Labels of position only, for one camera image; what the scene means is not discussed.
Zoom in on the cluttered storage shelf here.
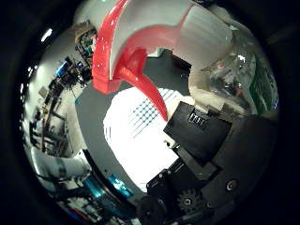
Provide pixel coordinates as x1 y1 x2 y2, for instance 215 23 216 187
73 20 98 59

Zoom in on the metal equipment rack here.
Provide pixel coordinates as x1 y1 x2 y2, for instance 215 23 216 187
27 55 86 158

